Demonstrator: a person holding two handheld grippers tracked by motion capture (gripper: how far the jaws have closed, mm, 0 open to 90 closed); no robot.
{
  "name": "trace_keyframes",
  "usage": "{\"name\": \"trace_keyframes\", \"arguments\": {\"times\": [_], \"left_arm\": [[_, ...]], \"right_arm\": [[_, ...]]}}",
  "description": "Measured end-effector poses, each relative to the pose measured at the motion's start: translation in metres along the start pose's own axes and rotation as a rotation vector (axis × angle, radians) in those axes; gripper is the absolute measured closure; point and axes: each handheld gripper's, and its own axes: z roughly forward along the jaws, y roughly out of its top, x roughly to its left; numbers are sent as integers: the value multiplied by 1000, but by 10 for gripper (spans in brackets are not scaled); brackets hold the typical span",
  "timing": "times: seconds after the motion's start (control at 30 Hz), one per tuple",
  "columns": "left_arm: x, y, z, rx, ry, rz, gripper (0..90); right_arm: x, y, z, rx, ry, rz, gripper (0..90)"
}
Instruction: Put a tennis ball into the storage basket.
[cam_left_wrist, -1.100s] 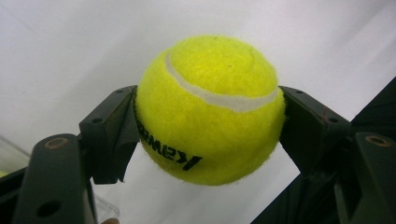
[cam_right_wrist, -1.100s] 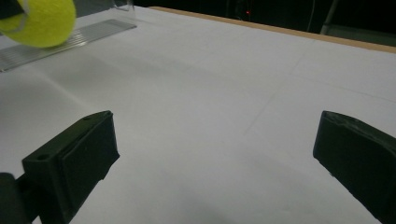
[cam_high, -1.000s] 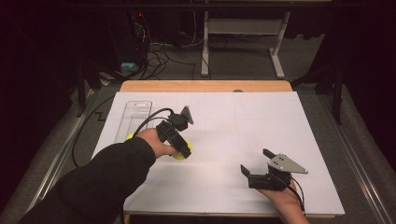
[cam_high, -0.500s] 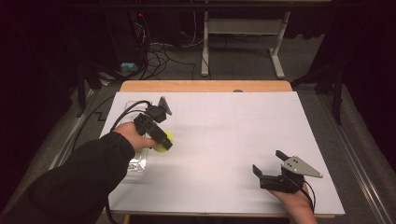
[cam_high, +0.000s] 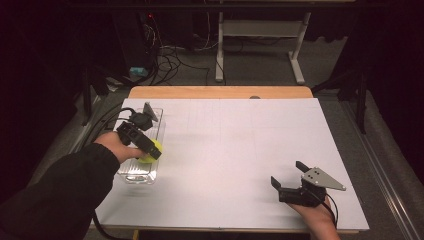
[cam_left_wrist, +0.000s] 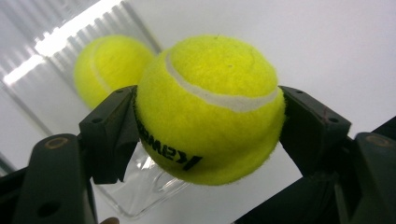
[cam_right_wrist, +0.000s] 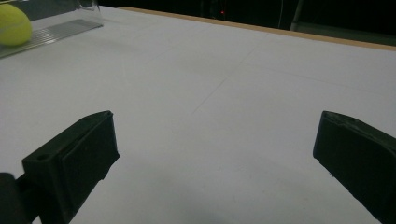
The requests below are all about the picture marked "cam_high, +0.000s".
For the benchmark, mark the black stand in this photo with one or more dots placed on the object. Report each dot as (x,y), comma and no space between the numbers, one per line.
(90,93)
(360,96)

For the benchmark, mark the person's left hand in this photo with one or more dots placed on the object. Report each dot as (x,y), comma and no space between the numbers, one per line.
(115,145)

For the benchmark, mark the clear plastic container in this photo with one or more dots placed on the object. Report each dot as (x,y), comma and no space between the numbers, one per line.
(141,171)

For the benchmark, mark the white metal table frame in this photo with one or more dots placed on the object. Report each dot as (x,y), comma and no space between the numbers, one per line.
(263,28)

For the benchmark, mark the white board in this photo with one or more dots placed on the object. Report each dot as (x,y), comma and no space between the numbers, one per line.
(226,166)

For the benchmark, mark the blue object on floor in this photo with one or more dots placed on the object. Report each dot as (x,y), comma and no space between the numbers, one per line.
(138,71)

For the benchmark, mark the person's right hand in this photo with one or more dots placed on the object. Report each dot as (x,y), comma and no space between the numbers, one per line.
(316,220)

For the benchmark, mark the wooden table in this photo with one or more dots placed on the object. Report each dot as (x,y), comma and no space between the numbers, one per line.
(220,92)

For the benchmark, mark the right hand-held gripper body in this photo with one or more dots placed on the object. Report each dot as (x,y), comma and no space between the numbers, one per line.
(316,178)

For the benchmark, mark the dark computer tower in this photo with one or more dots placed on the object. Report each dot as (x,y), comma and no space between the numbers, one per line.
(133,40)

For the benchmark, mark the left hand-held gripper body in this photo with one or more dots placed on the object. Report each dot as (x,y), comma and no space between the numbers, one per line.
(135,133)

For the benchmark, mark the aluminium rail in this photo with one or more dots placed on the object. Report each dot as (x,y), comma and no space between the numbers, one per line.
(380,166)
(76,143)

